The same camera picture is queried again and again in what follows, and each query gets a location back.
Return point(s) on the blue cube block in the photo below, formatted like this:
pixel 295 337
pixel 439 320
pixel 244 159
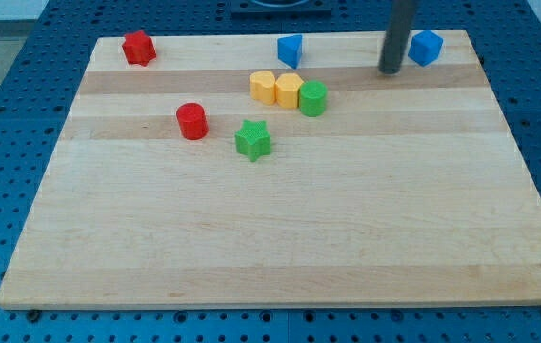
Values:
pixel 425 47

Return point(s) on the red cylinder block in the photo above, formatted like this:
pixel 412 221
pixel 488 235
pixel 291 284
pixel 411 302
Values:
pixel 192 121

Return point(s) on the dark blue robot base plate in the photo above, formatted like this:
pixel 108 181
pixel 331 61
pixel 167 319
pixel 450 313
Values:
pixel 282 8

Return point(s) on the green star block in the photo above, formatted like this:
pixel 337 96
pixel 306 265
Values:
pixel 253 140

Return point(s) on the yellow heart block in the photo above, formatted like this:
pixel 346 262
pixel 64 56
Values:
pixel 262 87

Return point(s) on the green cylinder block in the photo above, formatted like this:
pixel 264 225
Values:
pixel 313 98

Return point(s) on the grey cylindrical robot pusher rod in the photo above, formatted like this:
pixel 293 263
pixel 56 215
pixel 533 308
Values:
pixel 397 35

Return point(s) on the red star block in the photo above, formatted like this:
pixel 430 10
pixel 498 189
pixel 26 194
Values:
pixel 138 48

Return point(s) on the blue triangle block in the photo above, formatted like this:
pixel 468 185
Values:
pixel 289 50

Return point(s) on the yellow pentagon block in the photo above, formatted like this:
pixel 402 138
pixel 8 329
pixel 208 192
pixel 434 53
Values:
pixel 287 87

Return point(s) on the light wooden board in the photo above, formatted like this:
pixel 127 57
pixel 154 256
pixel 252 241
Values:
pixel 408 191

